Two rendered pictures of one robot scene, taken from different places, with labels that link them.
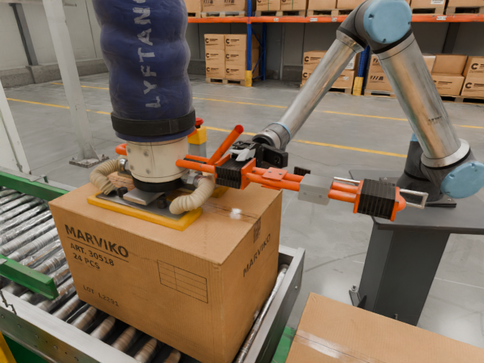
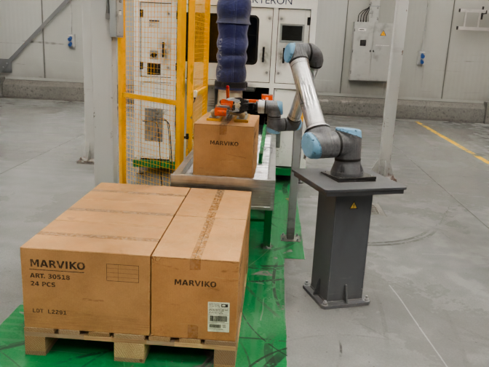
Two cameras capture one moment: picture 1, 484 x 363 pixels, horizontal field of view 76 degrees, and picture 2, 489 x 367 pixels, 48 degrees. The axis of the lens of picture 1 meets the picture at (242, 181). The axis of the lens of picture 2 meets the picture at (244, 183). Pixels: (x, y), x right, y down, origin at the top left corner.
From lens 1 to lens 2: 349 cm
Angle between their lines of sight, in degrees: 64
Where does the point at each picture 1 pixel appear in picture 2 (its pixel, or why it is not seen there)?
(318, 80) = not seen: hidden behind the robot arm
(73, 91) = (387, 110)
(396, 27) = (287, 55)
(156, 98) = (219, 73)
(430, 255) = (330, 221)
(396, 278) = (319, 239)
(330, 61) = not seen: hidden behind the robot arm
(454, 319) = (363, 325)
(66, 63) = (389, 85)
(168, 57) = (224, 60)
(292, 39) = not seen: outside the picture
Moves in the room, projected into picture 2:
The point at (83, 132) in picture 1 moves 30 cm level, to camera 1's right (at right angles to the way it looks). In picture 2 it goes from (382, 148) to (399, 154)
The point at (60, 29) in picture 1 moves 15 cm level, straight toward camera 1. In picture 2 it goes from (394, 57) to (388, 57)
